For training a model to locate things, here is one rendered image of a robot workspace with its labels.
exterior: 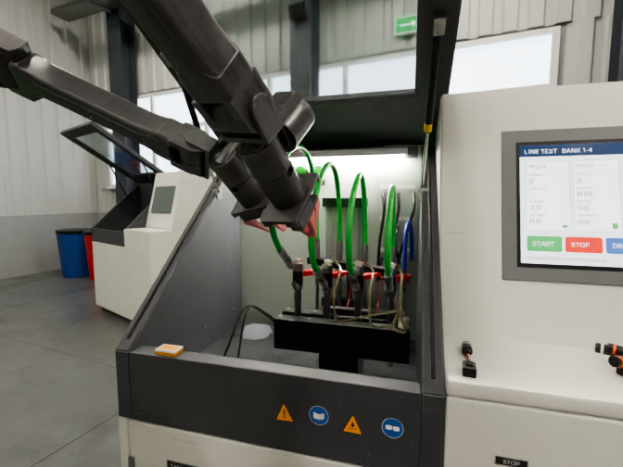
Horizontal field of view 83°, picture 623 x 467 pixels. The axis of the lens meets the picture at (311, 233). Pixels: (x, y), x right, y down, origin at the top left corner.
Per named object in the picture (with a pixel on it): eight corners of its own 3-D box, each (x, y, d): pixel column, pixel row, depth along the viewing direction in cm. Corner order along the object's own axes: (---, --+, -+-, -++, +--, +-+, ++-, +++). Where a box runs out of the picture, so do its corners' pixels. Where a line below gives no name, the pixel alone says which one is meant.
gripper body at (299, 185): (323, 181, 57) (304, 144, 51) (299, 230, 51) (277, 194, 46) (288, 182, 60) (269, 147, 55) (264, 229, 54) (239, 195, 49)
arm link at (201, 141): (182, 170, 69) (180, 137, 62) (211, 134, 76) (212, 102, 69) (237, 195, 70) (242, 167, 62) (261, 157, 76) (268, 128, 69)
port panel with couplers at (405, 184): (374, 272, 113) (375, 174, 110) (375, 271, 116) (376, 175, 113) (416, 275, 109) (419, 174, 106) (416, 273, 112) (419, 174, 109)
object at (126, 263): (71, 314, 391) (58, 130, 371) (165, 294, 477) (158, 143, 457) (127, 345, 312) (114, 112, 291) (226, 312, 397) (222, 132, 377)
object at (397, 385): (132, 420, 80) (128, 351, 78) (146, 409, 84) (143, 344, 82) (418, 478, 63) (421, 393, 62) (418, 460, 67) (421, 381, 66)
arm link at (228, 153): (201, 167, 65) (222, 161, 61) (220, 144, 69) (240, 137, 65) (224, 194, 69) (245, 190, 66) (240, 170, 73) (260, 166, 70)
